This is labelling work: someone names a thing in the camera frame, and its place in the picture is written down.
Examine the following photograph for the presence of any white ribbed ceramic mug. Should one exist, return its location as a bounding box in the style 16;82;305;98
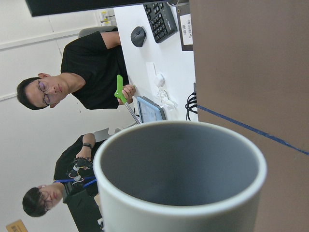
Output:
94;121;267;232

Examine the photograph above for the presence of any teach pendant with red button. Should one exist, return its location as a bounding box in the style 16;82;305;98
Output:
137;96;166;123

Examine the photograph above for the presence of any crumpled white tissue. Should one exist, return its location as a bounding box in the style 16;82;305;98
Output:
155;89;177;110

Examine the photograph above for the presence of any metal reacher grabber tool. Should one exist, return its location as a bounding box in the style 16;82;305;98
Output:
114;75;141;124

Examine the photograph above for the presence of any person in black shirt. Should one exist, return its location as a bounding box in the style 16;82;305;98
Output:
16;29;136;110

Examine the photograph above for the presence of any black computer mouse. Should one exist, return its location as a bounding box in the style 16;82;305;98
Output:
130;26;147;47

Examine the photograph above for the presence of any black computer keyboard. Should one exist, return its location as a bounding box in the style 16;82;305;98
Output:
143;1;178;44

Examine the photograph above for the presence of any black monitor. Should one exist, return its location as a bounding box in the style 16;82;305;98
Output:
25;0;155;17

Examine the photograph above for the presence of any black cable on table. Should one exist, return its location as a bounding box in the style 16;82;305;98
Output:
184;92;199;121

